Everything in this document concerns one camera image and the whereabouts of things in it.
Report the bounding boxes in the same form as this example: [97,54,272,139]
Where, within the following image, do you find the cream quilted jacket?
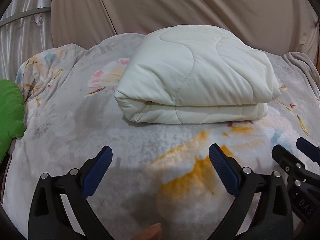
[114,25,280,125]

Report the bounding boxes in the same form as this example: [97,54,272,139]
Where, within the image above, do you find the person's hand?
[132,223,162,240]

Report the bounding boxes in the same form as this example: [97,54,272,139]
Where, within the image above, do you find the green pillow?
[0,80,25,162]

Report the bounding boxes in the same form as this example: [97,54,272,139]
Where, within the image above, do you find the grey floral fleece blanket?
[3,34,319,239]

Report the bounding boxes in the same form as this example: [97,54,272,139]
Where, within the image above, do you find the beige curtain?
[51,0,319,62]

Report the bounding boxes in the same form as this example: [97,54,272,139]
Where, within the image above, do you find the white sheer curtain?
[1,0,54,81]

